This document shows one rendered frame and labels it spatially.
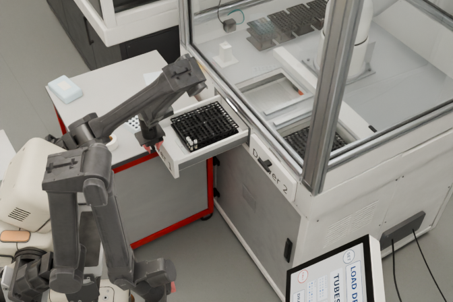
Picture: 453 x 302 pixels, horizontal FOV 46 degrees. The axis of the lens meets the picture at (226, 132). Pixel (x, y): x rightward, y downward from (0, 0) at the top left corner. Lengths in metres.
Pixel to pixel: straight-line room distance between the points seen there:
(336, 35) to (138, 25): 1.50
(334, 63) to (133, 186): 1.23
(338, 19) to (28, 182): 0.88
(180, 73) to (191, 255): 1.52
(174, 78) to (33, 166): 0.43
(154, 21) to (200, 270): 1.29
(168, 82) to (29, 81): 2.58
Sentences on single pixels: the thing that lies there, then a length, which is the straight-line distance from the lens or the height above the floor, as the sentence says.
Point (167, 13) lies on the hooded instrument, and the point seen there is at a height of 0.90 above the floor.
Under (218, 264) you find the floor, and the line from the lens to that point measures 2.78.
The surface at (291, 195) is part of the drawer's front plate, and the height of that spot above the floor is 0.86.
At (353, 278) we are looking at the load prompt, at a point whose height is 1.16.
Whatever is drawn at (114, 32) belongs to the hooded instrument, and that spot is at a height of 0.88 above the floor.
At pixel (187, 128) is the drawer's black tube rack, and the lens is 2.12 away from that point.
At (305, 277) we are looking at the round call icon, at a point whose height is 1.02.
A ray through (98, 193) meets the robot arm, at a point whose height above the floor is 1.59.
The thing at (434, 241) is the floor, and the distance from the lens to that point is 3.07.
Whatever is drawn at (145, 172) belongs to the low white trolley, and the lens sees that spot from 2.36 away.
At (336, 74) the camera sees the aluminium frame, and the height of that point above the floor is 1.48.
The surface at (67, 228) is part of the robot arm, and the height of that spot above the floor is 1.44.
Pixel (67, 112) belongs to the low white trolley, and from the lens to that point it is 2.49.
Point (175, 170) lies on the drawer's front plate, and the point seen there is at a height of 0.87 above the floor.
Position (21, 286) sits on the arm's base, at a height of 1.21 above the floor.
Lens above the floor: 2.40
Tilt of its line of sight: 45 degrees down
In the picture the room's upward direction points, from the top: 1 degrees clockwise
